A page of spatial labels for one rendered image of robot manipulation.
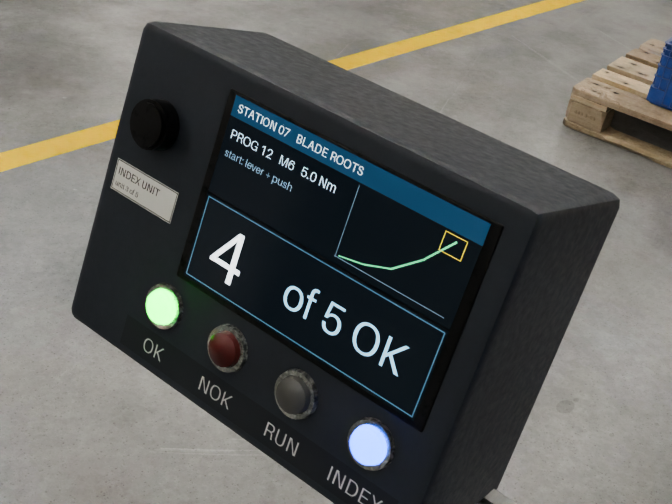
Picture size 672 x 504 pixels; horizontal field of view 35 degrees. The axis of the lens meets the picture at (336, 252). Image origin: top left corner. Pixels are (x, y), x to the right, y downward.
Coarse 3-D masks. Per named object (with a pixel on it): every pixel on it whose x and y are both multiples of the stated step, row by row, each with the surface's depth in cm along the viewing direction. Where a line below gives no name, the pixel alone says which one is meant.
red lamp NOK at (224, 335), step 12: (228, 324) 58; (216, 336) 57; (228, 336) 57; (240, 336) 57; (216, 348) 57; (228, 348) 57; (240, 348) 57; (216, 360) 57; (228, 360) 57; (240, 360) 57; (228, 372) 58
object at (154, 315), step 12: (156, 288) 60; (168, 288) 60; (156, 300) 60; (168, 300) 59; (180, 300) 59; (156, 312) 60; (168, 312) 59; (180, 312) 59; (156, 324) 60; (168, 324) 60
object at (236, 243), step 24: (216, 216) 57; (240, 216) 56; (216, 240) 57; (240, 240) 57; (264, 240) 56; (192, 264) 59; (216, 264) 58; (240, 264) 57; (264, 264) 56; (216, 288) 58; (240, 288) 57
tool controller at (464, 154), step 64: (192, 64) 57; (256, 64) 57; (320, 64) 63; (128, 128) 61; (192, 128) 58; (256, 128) 55; (320, 128) 53; (384, 128) 52; (448, 128) 57; (128, 192) 61; (192, 192) 58; (256, 192) 56; (320, 192) 53; (384, 192) 51; (448, 192) 49; (512, 192) 48; (576, 192) 53; (128, 256) 62; (320, 256) 54; (384, 256) 52; (448, 256) 50; (512, 256) 48; (576, 256) 53; (128, 320) 62; (192, 320) 59; (256, 320) 56; (320, 320) 54; (384, 320) 52; (448, 320) 50; (512, 320) 50; (192, 384) 60; (256, 384) 57; (320, 384) 55; (384, 384) 52; (448, 384) 50; (512, 384) 55; (320, 448) 55; (448, 448) 51; (512, 448) 60
